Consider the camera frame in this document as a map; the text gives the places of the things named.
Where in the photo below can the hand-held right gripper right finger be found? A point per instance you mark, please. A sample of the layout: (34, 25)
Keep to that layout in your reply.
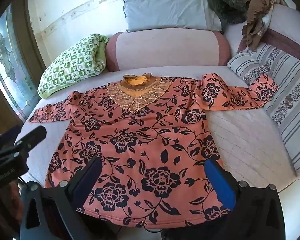
(220, 182)

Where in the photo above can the orange floral blouse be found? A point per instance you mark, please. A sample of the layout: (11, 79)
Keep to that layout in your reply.
(150, 140)

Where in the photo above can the grey striped floral pillow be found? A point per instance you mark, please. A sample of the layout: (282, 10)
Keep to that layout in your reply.
(290, 92)

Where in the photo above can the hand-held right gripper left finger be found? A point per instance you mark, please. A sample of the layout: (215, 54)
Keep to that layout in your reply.
(89, 180)

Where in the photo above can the striped floral rolled pillow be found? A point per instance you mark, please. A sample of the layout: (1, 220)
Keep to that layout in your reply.
(242, 65)

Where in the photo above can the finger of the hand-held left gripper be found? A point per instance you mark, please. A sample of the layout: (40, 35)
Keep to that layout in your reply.
(32, 135)

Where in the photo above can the white quilted bed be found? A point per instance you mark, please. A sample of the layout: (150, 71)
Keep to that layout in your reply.
(240, 135)

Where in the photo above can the brown garment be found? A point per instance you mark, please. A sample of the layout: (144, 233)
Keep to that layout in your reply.
(255, 12)

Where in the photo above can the light blue pillow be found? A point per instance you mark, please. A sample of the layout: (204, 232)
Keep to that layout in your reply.
(165, 7)

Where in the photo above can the dark green garment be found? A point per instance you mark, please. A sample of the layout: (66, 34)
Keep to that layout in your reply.
(227, 7)

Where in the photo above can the pink and mauve bolster cushion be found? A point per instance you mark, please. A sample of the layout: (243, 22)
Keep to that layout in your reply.
(165, 47)
(285, 25)

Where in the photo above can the stained glass window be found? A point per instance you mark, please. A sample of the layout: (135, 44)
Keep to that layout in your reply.
(7, 62)

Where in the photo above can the green patterned pillow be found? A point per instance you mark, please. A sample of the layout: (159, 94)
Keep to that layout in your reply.
(70, 65)

